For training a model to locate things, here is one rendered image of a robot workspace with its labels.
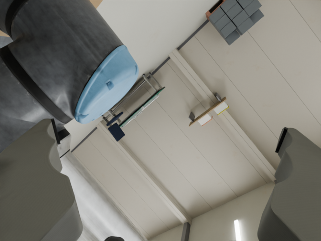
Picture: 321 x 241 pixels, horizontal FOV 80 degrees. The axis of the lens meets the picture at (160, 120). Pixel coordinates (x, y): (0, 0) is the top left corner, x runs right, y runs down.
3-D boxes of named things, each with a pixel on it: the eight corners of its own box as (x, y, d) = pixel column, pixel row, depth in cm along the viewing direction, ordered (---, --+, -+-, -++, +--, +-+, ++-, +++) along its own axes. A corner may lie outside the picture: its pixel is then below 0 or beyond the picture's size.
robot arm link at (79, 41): (96, 27, 44) (143, 88, 45) (27, 68, 40) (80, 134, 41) (83, -31, 29) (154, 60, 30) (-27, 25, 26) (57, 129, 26)
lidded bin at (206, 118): (197, 117, 654) (202, 123, 656) (197, 121, 622) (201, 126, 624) (208, 110, 637) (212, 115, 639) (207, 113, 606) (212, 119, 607)
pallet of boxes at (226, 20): (206, 17, 555) (229, 46, 563) (205, 13, 492) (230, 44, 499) (238, -14, 514) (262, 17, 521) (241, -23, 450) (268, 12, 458)
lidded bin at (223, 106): (212, 106, 630) (217, 112, 632) (212, 109, 597) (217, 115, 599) (223, 98, 613) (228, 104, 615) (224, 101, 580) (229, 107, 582)
